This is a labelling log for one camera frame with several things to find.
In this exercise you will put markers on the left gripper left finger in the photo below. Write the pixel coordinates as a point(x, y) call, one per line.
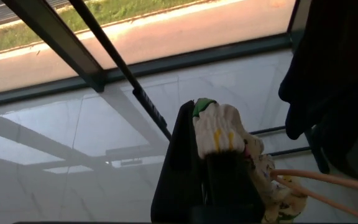
point(172, 193)

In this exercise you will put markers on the cream printed garment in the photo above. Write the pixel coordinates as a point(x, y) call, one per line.
point(219, 130)

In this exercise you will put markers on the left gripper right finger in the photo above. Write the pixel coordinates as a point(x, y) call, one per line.
point(228, 193)

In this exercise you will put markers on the window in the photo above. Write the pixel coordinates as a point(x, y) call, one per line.
point(56, 40)

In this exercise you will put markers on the black garment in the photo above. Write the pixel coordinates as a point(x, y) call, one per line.
point(337, 77)

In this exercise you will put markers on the black clothes rack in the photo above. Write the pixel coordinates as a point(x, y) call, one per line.
point(151, 112)

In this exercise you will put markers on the pink clothes hanger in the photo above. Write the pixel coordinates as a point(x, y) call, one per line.
point(322, 178)

